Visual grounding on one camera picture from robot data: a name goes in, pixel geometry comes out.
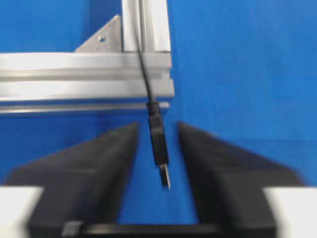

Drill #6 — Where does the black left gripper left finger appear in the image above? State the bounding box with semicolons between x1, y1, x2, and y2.
5;122;139;228

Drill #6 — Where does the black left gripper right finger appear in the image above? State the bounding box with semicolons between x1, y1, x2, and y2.
177;122;304;228

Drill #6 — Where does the black USB wire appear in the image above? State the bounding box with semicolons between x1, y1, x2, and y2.
132;0;171;191

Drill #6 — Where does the blue table cloth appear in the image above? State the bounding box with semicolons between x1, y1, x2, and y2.
0;0;317;224

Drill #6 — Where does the aluminium extrusion frame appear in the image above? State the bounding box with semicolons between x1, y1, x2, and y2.
0;0;174;115

